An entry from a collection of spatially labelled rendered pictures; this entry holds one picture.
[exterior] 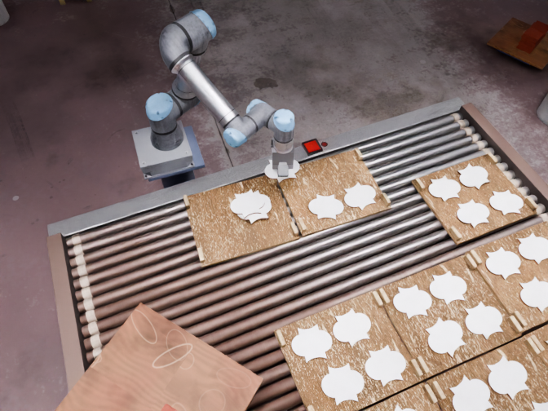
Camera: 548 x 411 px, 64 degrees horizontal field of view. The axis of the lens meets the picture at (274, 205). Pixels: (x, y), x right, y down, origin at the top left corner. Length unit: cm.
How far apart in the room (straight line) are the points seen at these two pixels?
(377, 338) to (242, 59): 294
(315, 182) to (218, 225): 47
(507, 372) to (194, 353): 107
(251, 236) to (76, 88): 262
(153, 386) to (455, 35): 400
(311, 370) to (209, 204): 80
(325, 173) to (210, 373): 100
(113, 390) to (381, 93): 305
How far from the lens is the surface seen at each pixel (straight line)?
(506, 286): 194
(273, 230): 183
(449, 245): 196
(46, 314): 297
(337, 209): 189
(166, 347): 157
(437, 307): 180
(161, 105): 197
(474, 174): 218
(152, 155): 210
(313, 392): 161
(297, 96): 372
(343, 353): 165
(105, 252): 192
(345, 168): 204
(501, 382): 178
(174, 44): 165
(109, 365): 160
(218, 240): 182
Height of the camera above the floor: 251
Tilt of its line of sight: 56 degrees down
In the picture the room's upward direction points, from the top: 1 degrees clockwise
